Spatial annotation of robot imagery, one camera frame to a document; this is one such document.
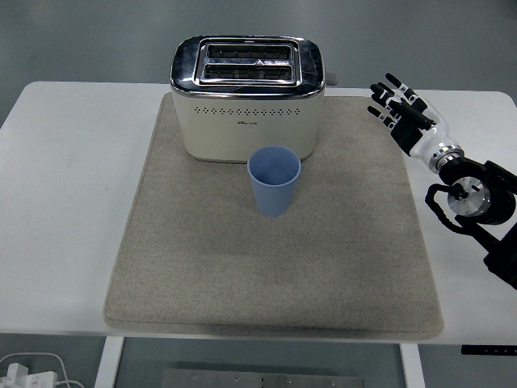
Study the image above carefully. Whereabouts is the white power cable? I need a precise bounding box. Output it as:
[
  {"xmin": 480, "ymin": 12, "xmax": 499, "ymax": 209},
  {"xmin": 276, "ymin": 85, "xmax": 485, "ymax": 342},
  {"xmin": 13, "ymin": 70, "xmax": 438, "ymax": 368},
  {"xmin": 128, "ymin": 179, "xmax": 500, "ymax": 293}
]
[{"xmin": 0, "ymin": 352, "xmax": 86, "ymax": 388}]

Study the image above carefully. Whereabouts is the white table leg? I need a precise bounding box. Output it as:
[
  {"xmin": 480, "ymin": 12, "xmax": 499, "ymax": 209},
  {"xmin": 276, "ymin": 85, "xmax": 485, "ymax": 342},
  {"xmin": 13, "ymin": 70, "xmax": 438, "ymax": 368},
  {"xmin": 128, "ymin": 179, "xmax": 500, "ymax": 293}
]
[
  {"xmin": 397, "ymin": 343, "xmax": 427, "ymax": 388},
  {"xmin": 93, "ymin": 336, "xmax": 126, "ymax": 388}
]

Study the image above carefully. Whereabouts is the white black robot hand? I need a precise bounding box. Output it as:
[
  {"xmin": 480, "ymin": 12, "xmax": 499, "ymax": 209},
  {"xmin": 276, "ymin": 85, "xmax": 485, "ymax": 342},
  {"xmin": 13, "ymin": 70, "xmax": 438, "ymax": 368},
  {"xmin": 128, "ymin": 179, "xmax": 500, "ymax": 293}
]
[{"xmin": 366, "ymin": 72, "xmax": 458, "ymax": 162}]

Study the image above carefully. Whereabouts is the beige fabric table mat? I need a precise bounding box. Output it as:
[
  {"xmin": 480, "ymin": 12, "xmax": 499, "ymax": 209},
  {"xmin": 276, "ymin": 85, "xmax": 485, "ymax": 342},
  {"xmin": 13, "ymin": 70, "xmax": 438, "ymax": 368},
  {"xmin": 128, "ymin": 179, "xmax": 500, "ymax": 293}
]
[{"xmin": 103, "ymin": 91, "xmax": 444, "ymax": 340}]

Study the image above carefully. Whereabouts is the black table control panel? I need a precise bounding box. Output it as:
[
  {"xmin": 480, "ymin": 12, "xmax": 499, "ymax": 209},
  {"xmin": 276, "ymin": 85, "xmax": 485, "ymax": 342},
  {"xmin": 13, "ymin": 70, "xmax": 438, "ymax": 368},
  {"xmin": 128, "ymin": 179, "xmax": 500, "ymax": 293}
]
[{"xmin": 461, "ymin": 344, "xmax": 517, "ymax": 356}]

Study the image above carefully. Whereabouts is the white power strip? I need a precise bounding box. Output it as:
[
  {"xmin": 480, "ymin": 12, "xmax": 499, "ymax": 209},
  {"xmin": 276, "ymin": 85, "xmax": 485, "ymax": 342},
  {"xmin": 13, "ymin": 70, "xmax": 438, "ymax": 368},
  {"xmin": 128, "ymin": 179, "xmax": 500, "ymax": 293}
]
[{"xmin": 0, "ymin": 362, "xmax": 60, "ymax": 388}]

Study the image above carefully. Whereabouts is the light blue ribbed cup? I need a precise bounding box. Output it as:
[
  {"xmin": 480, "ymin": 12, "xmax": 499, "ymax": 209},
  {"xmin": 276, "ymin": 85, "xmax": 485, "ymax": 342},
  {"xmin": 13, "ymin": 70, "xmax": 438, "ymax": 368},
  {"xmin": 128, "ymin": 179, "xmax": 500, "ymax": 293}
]
[{"xmin": 246, "ymin": 145, "xmax": 302, "ymax": 218}]

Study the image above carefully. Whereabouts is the cream chrome two-slot toaster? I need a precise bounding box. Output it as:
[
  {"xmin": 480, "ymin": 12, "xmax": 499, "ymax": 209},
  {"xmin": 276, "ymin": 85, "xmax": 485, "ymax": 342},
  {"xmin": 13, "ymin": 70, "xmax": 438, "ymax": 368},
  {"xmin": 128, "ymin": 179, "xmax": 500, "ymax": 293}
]
[{"xmin": 168, "ymin": 35, "xmax": 338, "ymax": 165}]

